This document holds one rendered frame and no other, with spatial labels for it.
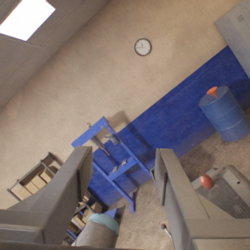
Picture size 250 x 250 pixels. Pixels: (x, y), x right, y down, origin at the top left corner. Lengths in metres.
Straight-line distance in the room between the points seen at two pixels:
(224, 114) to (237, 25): 1.48
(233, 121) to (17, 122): 4.37
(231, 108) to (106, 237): 3.15
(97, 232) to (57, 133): 3.74
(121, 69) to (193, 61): 1.42
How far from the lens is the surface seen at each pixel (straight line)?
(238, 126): 3.65
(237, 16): 3.77
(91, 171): 0.16
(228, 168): 1.22
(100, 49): 3.82
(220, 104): 3.40
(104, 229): 0.65
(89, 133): 3.49
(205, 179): 1.13
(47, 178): 4.38
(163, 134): 4.02
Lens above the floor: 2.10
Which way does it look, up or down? 11 degrees down
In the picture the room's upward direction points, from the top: 41 degrees counter-clockwise
